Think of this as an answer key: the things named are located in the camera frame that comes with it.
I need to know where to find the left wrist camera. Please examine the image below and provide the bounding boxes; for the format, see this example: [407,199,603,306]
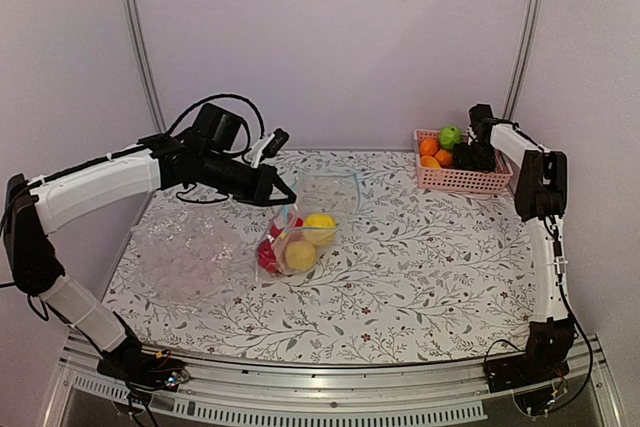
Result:
[244,128,290,168]

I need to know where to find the aluminium table front rail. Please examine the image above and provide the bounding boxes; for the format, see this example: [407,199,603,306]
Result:
[43,334,626,426]

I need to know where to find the left aluminium wall post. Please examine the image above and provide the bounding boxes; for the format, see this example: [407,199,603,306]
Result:
[122,0,166,132]

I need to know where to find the clear zip top bag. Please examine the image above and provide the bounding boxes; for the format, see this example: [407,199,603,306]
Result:
[256,173,360,278]

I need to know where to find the green toy apple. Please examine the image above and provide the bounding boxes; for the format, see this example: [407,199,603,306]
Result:
[439,125,463,151]

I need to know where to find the red toy pomegranate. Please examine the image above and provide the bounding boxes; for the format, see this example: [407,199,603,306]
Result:
[257,239,279,275]

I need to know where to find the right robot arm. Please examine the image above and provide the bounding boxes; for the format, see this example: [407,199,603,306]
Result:
[467,104,575,383]

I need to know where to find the right aluminium wall post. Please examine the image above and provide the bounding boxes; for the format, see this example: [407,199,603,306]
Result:
[503,0,543,120]

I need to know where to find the red toy bell pepper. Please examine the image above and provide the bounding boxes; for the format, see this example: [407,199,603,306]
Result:
[268,217,304,240]

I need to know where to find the floral tablecloth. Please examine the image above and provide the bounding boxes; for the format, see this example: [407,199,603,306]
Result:
[97,148,569,364]

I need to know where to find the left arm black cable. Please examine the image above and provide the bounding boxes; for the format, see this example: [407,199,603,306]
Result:
[164,93,266,153]

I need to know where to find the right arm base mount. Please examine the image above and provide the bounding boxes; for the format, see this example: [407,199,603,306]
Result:
[482,339,570,393]

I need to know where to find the yellow toy lemon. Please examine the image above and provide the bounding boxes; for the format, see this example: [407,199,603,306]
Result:
[285,240,317,272]
[302,213,338,247]

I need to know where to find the round orange toy fruit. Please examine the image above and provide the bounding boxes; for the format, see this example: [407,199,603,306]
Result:
[419,137,440,157]

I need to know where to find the crumpled clear plastic bags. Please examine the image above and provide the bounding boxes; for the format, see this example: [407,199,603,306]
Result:
[130,205,256,310]

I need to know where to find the pink plastic basket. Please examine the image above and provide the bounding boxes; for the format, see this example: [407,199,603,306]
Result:
[413,129,513,194]

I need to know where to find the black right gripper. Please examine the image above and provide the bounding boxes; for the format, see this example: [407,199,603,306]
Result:
[454,141,496,171]

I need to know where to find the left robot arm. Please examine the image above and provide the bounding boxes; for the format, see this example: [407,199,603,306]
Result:
[1,95,296,381]

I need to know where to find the aluminium wall post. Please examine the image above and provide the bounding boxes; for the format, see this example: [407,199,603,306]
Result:
[122,0,166,132]
[503,0,543,120]

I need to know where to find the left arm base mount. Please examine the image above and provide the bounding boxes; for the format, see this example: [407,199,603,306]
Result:
[97,326,190,391]

